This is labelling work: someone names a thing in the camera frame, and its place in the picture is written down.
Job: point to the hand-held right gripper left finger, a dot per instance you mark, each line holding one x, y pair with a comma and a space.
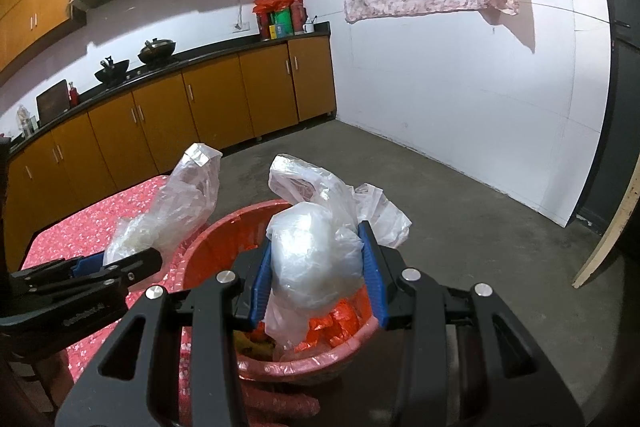
261, 287

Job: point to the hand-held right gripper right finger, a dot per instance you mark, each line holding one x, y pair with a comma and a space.
374, 277

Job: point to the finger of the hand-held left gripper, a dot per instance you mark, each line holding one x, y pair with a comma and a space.
87, 266
140, 263

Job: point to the white plastic bag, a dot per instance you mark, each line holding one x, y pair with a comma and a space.
315, 257

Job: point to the red plastic basket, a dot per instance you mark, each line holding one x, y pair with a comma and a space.
210, 252

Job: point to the clear plastic bag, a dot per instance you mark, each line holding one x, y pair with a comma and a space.
185, 202

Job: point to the person's left forearm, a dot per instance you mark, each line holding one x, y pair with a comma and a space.
30, 387

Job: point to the glass jar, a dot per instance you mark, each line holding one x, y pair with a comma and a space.
25, 122

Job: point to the dark cutting board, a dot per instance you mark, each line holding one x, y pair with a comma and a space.
52, 103

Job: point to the red bottle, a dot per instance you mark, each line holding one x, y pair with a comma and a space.
74, 96

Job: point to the wooden base kitchen cabinets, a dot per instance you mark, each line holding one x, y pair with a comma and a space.
215, 102

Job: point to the black wok with lid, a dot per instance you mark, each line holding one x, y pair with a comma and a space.
157, 52

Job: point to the black kitchen countertop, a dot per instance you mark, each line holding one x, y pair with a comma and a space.
200, 54

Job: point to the pale wooden board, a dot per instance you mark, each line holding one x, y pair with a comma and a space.
607, 232

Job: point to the yellow carton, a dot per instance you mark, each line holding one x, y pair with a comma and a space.
273, 32

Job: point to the white mug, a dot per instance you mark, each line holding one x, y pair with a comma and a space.
307, 27

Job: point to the green box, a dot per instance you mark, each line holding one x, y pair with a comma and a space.
283, 24

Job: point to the dark door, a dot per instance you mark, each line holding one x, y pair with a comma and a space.
625, 57

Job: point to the wall power socket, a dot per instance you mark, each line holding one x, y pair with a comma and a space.
242, 26

